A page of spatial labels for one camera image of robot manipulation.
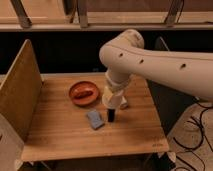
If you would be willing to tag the black eraser block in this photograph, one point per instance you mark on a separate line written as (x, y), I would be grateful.
(111, 115)

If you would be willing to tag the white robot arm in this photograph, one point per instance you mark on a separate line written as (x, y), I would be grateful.
(188, 72)

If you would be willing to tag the wooden shelf frame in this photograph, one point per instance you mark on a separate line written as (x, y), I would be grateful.
(105, 15)

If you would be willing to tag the blue sponge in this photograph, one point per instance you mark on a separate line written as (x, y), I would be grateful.
(95, 119)

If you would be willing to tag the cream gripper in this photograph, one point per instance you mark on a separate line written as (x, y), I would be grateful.
(107, 92)

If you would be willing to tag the orange bowl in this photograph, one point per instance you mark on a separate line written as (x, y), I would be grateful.
(84, 86)

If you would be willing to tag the red sausage in bowl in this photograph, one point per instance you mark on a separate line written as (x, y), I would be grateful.
(83, 94)

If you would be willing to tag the right dark side panel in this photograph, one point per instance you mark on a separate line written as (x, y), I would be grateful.
(170, 104)

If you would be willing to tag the left wooden side panel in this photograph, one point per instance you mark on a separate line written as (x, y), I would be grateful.
(20, 89)

